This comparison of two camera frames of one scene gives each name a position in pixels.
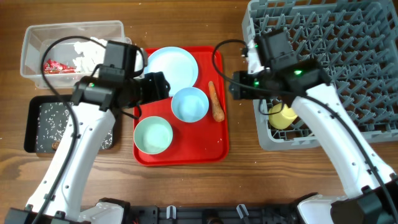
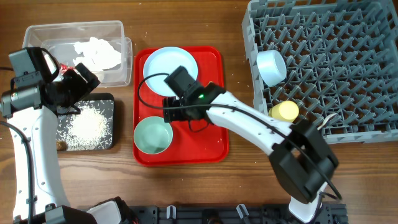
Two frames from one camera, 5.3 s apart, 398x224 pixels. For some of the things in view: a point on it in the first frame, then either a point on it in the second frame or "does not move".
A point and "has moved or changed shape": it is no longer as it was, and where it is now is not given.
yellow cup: (282, 119) does not move
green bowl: (153, 135) does not move
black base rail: (214, 214) does not move
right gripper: (239, 93) -> (170, 114)
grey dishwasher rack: (356, 43) does not move
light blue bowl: (189, 104) has moved or changed shape
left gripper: (159, 85) -> (81, 88)
